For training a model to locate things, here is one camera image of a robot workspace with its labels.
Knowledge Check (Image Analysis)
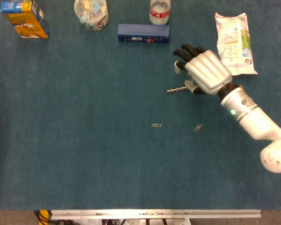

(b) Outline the water bottle with red label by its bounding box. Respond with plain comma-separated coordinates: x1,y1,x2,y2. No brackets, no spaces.
149,0,171,26

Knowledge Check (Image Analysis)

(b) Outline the teal felt table cloth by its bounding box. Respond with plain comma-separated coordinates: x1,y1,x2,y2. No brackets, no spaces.
0,0,281,210

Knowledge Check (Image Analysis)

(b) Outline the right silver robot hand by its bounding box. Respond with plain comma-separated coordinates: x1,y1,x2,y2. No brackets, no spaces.
172,44,233,96

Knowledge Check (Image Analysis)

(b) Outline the aluminium profile rail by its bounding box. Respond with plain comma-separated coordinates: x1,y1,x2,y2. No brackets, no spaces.
51,209,262,220

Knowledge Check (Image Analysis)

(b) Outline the yellow blue carton box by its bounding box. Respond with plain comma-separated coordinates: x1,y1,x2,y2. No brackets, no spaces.
0,0,50,39

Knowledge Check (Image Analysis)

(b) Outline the yellow bracket with black cables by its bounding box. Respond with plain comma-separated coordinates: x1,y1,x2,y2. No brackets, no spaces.
34,210,51,225

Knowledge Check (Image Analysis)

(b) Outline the dark blue rectangular box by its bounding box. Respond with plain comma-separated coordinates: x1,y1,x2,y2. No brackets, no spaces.
117,22,170,44

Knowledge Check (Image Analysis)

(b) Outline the white green snack bag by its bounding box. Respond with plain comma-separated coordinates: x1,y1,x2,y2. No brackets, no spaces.
214,12,259,77

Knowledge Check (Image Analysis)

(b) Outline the clear jar of binder clips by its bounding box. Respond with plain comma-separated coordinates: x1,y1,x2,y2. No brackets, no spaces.
74,0,110,32

